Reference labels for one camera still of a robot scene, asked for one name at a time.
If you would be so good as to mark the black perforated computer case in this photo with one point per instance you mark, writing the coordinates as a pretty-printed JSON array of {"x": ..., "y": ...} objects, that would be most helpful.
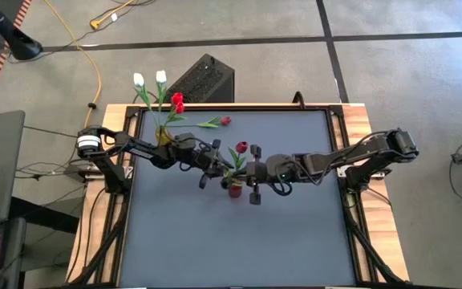
[{"x": 203, "y": 80}]

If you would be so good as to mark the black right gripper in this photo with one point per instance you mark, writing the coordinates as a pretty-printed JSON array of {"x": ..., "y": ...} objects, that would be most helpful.
[{"x": 260, "y": 172}]

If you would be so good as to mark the grey laptop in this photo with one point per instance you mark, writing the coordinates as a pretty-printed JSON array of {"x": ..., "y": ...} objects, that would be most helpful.
[{"x": 2, "y": 180}]

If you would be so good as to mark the bright red artificial tulip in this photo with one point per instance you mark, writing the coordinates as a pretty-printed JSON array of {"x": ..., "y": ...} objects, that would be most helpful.
[
  {"x": 179, "y": 107},
  {"x": 177, "y": 97}
]

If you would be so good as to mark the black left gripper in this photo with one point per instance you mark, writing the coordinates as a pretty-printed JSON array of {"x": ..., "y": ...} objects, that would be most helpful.
[{"x": 211, "y": 162}]

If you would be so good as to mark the red ribbed glass vase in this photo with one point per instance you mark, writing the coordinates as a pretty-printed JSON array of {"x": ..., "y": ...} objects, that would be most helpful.
[{"x": 235, "y": 192}]

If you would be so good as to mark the dark red artificial tulip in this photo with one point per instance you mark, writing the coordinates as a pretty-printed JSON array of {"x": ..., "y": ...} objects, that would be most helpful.
[
  {"x": 225, "y": 120},
  {"x": 241, "y": 147},
  {"x": 222, "y": 184}
]

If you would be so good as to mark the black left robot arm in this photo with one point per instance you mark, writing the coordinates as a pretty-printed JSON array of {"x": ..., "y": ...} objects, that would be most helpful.
[{"x": 143, "y": 151}]

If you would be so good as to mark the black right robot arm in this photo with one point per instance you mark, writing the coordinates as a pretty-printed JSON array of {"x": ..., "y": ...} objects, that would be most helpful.
[{"x": 335, "y": 158}]

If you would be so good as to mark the white artificial tulip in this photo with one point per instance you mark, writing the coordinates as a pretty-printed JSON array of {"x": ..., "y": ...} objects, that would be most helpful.
[
  {"x": 160, "y": 76},
  {"x": 139, "y": 79}
]

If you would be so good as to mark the yellow ribbed glass vase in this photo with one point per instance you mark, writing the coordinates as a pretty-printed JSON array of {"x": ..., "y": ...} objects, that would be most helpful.
[{"x": 163, "y": 136}]

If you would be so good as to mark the black diagonal support strut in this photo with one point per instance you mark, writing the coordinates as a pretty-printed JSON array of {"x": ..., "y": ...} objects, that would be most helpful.
[
  {"x": 102, "y": 249},
  {"x": 369, "y": 249}
]

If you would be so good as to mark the black stand pole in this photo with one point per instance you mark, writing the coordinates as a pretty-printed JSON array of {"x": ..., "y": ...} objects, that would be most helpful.
[{"x": 2, "y": 28}]

